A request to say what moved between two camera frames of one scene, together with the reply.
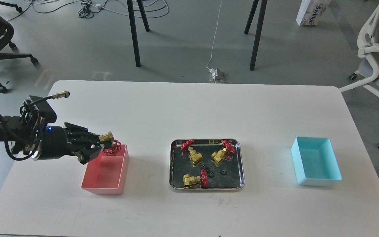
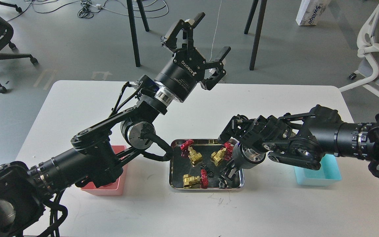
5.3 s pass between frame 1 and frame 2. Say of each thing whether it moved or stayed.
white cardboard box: stayed
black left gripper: moved
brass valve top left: stayed
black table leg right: stayed
